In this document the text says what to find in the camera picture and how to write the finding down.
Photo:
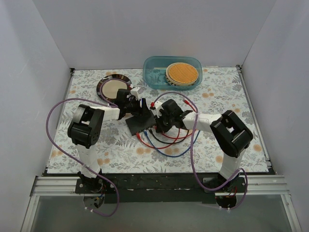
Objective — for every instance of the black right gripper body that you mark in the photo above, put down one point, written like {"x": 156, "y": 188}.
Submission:
{"x": 159, "y": 119}

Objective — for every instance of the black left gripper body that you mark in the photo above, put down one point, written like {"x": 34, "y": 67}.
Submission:
{"x": 142, "y": 106}

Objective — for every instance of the black network switch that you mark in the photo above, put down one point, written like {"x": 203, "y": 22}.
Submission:
{"x": 139, "y": 124}

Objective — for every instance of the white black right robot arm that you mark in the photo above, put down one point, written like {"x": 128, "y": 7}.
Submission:
{"x": 232, "y": 136}

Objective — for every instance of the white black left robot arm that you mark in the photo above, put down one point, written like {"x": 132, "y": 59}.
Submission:
{"x": 85, "y": 127}

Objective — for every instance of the floral patterned table mat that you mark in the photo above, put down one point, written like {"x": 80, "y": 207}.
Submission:
{"x": 118, "y": 151}

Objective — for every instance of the dark rimmed beige plate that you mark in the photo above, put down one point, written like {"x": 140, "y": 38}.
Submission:
{"x": 108, "y": 86}

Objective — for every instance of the striped bowl in container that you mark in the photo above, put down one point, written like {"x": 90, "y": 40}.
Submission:
{"x": 173, "y": 81}

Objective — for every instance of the teal transparent plastic container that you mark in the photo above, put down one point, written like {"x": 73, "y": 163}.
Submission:
{"x": 172, "y": 73}

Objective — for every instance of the orange woven round coaster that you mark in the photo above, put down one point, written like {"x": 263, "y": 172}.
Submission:
{"x": 182, "y": 72}

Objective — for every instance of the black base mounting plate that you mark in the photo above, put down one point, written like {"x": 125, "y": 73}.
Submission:
{"x": 196, "y": 194}

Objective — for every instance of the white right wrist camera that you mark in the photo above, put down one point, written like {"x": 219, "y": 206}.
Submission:
{"x": 156, "y": 107}

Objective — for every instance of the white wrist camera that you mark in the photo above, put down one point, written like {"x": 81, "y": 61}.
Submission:
{"x": 137, "y": 91}
{"x": 156, "y": 107}

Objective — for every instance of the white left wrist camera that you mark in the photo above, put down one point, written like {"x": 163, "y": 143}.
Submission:
{"x": 137, "y": 91}

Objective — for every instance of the aluminium frame rail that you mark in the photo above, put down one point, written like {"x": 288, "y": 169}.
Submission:
{"x": 48, "y": 186}

